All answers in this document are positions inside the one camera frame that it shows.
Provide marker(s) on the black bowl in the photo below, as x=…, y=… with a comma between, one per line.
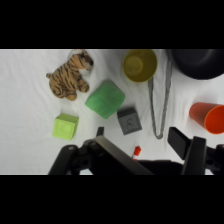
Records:
x=200, y=63

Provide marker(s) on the striped tiger plush toy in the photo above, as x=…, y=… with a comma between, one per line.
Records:
x=68, y=78

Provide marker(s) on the red pen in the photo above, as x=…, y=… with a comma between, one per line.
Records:
x=136, y=152

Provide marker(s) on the large green block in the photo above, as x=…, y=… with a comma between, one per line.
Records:
x=105, y=99

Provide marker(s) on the gray cube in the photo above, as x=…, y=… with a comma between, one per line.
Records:
x=129, y=121

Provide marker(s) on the lime green cube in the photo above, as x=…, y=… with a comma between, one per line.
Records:
x=65, y=126

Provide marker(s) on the yellow plastic cup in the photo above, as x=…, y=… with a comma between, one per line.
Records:
x=140, y=65

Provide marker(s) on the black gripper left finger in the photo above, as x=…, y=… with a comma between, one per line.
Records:
x=100, y=156

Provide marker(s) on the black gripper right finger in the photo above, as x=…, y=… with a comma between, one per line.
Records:
x=190, y=150

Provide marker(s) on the metal kitchen tongs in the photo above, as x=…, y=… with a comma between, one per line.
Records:
x=161, y=100

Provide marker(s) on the orange plastic cup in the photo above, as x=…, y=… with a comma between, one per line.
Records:
x=208, y=117

